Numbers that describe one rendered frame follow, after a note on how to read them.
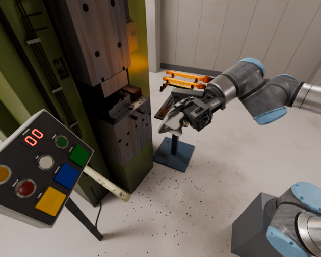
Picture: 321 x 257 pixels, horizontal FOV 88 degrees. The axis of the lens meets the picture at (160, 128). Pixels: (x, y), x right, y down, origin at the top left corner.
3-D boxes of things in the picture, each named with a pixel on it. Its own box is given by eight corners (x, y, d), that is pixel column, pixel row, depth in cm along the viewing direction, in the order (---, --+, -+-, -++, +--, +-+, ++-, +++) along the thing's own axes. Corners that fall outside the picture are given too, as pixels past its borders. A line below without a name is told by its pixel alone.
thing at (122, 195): (131, 197, 101) (130, 193, 98) (126, 204, 98) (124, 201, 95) (84, 163, 119) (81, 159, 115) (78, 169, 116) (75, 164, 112)
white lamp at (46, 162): (56, 163, 63) (51, 156, 60) (45, 172, 60) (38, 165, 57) (52, 159, 64) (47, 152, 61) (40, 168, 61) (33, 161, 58)
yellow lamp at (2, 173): (14, 175, 51) (5, 166, 48) (-3, 186, 48) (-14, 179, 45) (9, 170, 52) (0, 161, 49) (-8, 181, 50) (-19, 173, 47)
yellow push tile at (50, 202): (66, 195, 63) (49, 185, 59) (55, 216, 58) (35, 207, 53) (63, 196, 64) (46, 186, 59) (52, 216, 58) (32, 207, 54)
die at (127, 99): (131, 103, 117) (129, 93, 111) (110, 119, 105) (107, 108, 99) (90, 86, 133) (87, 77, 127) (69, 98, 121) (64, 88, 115)
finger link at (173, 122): (163, 135, 46) (189, 116, 47) (153, 124, 50) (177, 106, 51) (166, 141, 48) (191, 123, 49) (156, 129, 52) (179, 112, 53)
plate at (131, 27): (137, 49, 118) (135, 21, 107) (129, 52, 113) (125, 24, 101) (135, 48, 119) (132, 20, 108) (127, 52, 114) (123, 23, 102)
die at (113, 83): (128, 83, 106) (126, 69, 99) (104, 98, 94) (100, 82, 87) (84, 68, 123) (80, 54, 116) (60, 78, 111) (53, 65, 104)
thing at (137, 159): (153, 166, 186) (152, 137, 154) (131, 194, 163) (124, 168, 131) (116, 145, 209) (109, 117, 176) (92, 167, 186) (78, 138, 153)
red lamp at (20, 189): (39, 188, 56) (32, 181, 53) (24, 200, 53) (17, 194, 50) (34, 183, 57) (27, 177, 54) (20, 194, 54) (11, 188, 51)
